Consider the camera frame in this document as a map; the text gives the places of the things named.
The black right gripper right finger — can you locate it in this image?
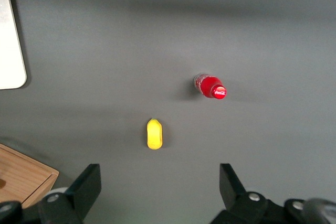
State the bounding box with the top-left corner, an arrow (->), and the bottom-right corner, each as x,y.
209,163 -> 309,224

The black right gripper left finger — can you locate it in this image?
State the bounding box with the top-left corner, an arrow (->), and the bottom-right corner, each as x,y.
0,163 -> 102,224

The cream plastic tray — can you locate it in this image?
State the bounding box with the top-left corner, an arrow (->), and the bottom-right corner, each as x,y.
0,0 -> 27,90

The wooden drawer cabinet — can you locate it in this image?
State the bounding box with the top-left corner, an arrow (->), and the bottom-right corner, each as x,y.
0,143 -> 60,209

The yellow lemon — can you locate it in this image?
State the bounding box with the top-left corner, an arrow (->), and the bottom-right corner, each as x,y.
146,118 -> 164,151

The red cola bottle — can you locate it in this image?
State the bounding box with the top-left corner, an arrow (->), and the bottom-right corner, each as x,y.
193,72 -> 228,101

